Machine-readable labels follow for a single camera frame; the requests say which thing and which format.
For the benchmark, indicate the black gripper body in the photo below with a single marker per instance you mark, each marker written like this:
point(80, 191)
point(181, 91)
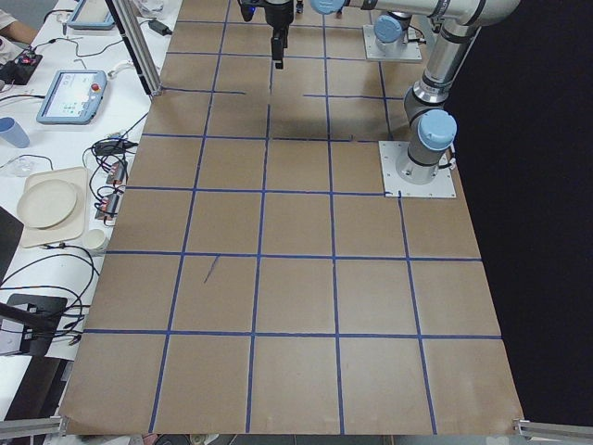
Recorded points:
point(279, 15)

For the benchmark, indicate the person hand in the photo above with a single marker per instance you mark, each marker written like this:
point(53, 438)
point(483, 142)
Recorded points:
point(16, 30)

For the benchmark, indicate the black power adapter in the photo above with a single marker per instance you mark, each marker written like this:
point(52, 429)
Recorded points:
point(159, 27)

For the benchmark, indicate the far teach pendant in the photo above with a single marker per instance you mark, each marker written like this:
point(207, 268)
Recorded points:
point(91, 15)

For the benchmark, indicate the teach pendant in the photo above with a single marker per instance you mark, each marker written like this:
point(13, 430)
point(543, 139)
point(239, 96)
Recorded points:
point(91, 15)
point(74, 97)

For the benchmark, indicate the near teach pendant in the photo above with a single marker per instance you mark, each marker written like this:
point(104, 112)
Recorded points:
point(74, 97)

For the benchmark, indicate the white paper cup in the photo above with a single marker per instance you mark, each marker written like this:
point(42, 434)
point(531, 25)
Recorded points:
point(95, 241)

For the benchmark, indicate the blue plastic cup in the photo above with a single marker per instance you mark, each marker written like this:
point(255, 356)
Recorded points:
point(12, 132)

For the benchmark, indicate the beige tray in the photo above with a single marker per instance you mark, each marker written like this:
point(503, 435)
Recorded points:
point(74, 225)

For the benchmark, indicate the round beige plate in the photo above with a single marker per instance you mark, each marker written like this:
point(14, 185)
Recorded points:
point(46, 204)

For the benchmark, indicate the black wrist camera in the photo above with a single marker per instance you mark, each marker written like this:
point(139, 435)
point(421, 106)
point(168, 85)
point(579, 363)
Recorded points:
point(247, 10)

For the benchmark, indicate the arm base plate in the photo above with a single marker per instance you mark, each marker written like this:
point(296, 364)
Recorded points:
point(405, 50)
point(404, 178)

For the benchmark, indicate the aluminium frame post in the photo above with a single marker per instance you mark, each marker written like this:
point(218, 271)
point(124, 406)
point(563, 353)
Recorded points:
point(133, 38)

